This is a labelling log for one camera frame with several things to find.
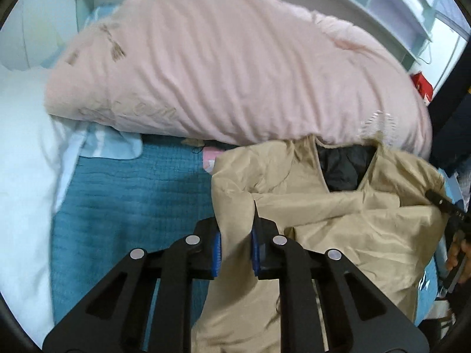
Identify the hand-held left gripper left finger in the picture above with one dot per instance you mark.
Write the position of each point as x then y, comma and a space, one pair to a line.
217, 254

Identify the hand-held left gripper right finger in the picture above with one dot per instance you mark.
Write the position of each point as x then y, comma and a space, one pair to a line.
254, 254

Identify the pink and white cloth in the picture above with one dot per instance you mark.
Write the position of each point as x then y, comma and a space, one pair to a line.
209, 159

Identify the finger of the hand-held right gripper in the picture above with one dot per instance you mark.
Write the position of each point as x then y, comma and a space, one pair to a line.
434, 196

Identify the pink quilt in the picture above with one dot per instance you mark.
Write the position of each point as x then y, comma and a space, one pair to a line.
228, 66

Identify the light blue patterned sheet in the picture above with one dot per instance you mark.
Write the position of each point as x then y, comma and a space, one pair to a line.
430, 294

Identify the beige jacket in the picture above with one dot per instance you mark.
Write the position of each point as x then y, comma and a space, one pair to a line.
353, 228

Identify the person's right hand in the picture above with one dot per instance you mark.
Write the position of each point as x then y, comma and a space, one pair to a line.
460, 253

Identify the white pillow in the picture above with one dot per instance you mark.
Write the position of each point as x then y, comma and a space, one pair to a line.
25, 176

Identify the light blue cloth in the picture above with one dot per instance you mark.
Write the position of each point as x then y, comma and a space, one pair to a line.
110, 143

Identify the teal knitted blanket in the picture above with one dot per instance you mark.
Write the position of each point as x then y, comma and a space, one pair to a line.
125, 220

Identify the white shelf rack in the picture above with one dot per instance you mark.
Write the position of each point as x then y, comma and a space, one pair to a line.
382, 3

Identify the red box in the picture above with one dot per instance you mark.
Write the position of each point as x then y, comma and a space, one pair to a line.
423, 86

